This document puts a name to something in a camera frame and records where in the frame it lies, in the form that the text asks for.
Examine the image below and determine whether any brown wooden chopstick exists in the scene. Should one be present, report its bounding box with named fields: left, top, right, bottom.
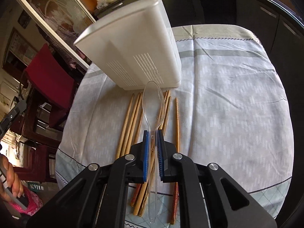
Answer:
left=132, top=90, right=171, bottom=217

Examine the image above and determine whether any glass sliding door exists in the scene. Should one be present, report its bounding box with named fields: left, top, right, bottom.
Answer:
left=17, top=0, right=97, bottom=71

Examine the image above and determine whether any clear plastic spoon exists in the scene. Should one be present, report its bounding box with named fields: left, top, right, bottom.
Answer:
left=143, top=81, right=164, bottom=224

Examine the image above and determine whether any white grey tablecloth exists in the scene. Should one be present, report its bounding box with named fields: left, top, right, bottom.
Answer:
left=55, top=25, right=294, bottom=217

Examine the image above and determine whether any white plastic utensil holder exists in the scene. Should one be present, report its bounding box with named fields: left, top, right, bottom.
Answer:
left=74, top=0, right=181, bottom=90

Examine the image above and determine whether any light wooden chopstick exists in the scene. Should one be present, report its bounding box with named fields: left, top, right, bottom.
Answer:
left=125, top=92, right=143, bottom=154
left=120, top=93, right=141, bottom=156
left=115, top=94, right=135, bottom=159

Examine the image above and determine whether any red dining chair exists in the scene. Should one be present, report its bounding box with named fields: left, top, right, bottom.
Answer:
left=24, top=44, right=76, bottom=128

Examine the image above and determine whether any person's left hand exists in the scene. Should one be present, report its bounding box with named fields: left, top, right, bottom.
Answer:
left=1, top=155, right=24, bottom=198

